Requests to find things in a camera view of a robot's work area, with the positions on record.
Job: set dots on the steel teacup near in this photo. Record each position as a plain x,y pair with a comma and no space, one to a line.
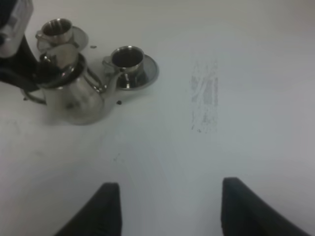
127,59

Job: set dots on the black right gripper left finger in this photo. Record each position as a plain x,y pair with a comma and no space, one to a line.
100,216

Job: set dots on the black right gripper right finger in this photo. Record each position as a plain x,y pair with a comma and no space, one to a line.
243,213

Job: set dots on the steel saucer near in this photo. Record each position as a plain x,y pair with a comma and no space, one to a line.
134,78

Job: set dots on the steel teacup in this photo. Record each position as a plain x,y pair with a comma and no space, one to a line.
56,32
127,59

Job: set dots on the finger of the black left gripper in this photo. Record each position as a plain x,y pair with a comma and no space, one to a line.
21,69

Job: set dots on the steel saucer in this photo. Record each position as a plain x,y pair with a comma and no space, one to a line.
134,78
80,40

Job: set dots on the steel saucer far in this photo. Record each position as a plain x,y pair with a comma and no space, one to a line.
80,40

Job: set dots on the stainless steel teapot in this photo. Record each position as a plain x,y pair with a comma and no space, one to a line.
71,91

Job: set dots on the steel teacup far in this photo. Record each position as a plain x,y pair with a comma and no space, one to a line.
56,32

